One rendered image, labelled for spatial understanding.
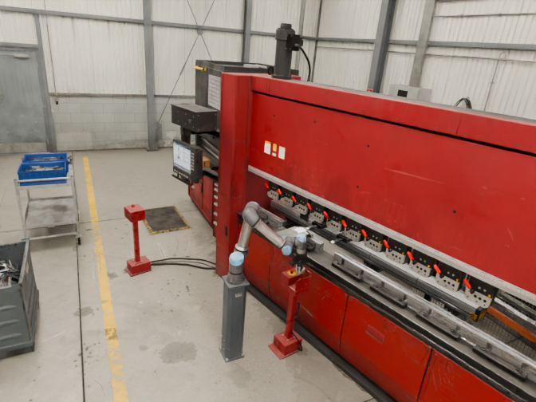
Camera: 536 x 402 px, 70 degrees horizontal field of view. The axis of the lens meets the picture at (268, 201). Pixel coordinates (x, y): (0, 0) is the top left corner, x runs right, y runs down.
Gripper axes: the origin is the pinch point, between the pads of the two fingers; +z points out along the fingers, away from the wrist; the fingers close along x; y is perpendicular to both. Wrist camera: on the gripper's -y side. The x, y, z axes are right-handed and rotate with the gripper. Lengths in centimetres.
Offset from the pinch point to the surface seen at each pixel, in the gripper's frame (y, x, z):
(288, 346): -11, -3, 73
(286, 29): 53, 93, -185
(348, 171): 42, -6, -83
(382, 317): 27, -68, 12
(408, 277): 66, -59, -4
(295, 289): -6.3, -4.8, 11.4
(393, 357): 26, -83, 38
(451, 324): 45, -109, -5
